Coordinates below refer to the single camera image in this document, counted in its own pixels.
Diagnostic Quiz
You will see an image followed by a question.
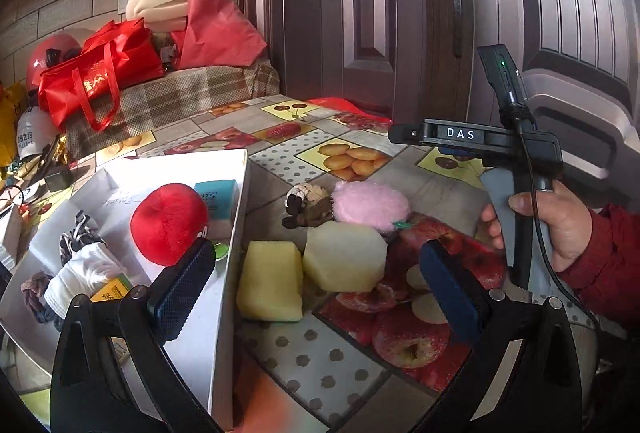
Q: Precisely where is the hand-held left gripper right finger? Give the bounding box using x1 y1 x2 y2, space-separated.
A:
415 239 584 433

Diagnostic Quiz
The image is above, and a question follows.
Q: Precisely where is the plaid cloth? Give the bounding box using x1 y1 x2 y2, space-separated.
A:
65 60 281 158

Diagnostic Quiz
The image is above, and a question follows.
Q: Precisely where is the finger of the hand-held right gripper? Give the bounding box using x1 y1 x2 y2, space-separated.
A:
387 123 426 146

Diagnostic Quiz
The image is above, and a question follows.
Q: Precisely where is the red plush apple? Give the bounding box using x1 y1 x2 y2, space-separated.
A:
130 183 210 266

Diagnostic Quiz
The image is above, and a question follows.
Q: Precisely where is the white cardboard box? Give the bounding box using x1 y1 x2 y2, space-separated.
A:
0 149 250 431

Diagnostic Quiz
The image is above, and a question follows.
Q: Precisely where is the red tote bag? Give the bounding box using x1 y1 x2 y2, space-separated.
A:
39 20 166 131

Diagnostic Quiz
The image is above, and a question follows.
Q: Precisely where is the dark brown wooden door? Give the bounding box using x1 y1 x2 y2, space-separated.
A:
240 0 640 214

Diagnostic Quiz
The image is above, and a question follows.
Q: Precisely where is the yellow sponge block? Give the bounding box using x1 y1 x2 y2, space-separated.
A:
236 240 305 323

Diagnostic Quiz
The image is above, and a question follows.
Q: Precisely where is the white helmet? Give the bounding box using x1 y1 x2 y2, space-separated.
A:
15 105 63 158

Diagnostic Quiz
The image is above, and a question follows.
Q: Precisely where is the white tissue pack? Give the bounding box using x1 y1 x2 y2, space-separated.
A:
0 208 23 269

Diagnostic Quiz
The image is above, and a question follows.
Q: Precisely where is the red cloth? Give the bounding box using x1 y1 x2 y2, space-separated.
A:
305 97 393 130

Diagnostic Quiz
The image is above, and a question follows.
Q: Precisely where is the grey plastic stool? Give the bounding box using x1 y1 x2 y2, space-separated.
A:
520 68 636 194

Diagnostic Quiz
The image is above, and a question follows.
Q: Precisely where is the person's right forearm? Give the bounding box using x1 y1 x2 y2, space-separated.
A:
555 203 640 329

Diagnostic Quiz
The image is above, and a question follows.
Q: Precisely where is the yellow shopping bag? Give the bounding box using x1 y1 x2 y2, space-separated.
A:
0 83 28 166

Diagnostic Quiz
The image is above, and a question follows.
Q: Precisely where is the black and white striped sock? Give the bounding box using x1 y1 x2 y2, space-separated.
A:
59 210 108 266

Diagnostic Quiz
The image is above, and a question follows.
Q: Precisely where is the red helmet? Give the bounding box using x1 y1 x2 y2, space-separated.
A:
26 33 83 91

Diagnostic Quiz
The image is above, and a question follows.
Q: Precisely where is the black door handle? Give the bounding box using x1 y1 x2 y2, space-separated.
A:
452 0 464 58

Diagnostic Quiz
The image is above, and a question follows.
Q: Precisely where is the teal eraser box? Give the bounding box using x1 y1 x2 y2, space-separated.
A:
194 179 238 236

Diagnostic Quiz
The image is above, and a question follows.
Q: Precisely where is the braided fabric hair scrunchie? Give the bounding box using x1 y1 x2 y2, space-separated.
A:
20 272 63 326

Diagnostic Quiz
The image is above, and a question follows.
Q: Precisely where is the white sponge block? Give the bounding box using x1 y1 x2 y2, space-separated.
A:
302 223 388 293

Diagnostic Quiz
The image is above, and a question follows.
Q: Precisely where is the pink plush toy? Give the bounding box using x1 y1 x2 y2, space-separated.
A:
331 180 412 234

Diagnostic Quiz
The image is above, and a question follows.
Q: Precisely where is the small black box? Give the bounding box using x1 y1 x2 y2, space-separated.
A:
45 165 73 192

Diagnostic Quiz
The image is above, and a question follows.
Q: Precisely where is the brown plush keychain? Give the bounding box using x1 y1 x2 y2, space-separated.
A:
281 183 335 230

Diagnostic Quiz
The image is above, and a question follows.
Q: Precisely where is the fruit print tablecloth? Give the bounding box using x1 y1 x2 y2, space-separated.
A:
0 95 601 433

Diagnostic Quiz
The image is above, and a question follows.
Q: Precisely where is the yellow tissue pack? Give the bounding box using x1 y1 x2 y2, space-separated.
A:
90 277 135 364

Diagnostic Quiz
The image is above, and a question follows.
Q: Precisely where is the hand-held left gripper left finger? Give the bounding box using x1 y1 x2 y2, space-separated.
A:
49 238 224 433

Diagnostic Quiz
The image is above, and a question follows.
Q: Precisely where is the red plastic bag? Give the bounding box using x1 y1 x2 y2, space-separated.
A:
170 0 268 71

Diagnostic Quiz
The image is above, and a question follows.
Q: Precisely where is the person's right hand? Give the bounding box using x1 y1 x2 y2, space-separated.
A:
481 180 594 272

